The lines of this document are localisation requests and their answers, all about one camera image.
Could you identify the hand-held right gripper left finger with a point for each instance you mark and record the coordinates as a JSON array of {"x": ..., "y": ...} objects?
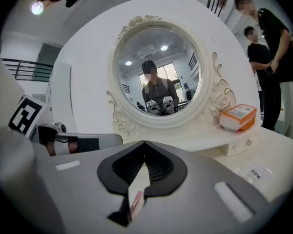
[{"x": 70, "y": 191}]

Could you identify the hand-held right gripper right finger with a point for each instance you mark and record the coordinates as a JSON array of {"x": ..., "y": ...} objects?
[{"x": 197, "y": 199}]

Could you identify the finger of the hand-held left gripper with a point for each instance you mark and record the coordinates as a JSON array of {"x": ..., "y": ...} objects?
[{"x": 107, "y": 139}]

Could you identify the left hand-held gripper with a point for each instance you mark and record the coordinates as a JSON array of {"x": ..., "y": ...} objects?
[{"x": 27, "y": 116}]

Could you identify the pink pen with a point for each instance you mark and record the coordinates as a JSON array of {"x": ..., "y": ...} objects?
[{"x": 136, "y": 202}]

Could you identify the white blister pack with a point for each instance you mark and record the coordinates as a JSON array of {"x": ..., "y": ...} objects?
[{"x": 256, "y": 174}]

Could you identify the orange and white cardboard box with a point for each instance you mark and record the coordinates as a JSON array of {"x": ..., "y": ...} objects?
[{"x": 239, "y": 117}]

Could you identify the white dressing table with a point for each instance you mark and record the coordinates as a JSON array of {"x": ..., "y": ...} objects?
[{"x": 271, "y": 152}]

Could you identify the black balcony railing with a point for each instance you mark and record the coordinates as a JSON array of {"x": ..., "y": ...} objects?
[{"x": 27, "y": 69}]

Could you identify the round ceiling light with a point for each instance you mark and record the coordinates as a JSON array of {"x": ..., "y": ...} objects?
[{"x": 37, "y": 7}]

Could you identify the oval mirror with ornate frame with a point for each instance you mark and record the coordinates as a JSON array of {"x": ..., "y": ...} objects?
[{"x": 158, "y": 69}]

